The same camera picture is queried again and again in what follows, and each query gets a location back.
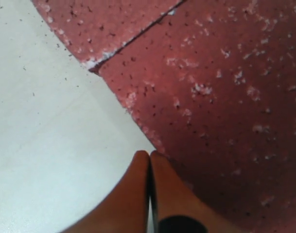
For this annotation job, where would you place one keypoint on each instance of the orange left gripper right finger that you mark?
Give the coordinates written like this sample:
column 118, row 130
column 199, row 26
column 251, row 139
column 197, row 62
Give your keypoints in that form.
column 176, row 209

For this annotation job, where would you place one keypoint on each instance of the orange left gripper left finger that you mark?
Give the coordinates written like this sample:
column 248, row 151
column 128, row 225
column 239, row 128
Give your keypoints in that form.
column 125, row 208

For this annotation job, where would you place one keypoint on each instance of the red brick front large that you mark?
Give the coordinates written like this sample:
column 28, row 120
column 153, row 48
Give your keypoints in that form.
column 94, row 30

